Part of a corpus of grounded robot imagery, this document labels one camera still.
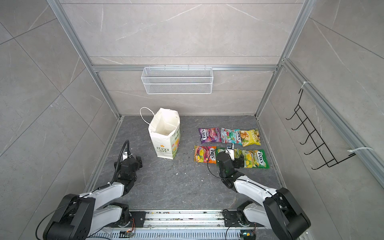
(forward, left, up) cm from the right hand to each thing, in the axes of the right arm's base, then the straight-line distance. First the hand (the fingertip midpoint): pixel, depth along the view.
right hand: (233, 151), depth 87 cm
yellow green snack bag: (+14, -15, -6) cm, 22 cm away
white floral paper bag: (+21, +44, -2) cm, 49 cm away
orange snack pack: (+3, +16, -8) cm, 18 cm away
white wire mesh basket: (+45, +34, +20) cm, 60 cm away
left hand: (0, +64, -2) cm, 64 cm away
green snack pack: (-1, -16, -8) cm, 18 cm away
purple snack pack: (+18, +12, -7) cm, 22 cm away
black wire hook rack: (-9, -32, +21) cm, 40 cm away
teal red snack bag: (+17, -1, -8) cm, 19 cm away
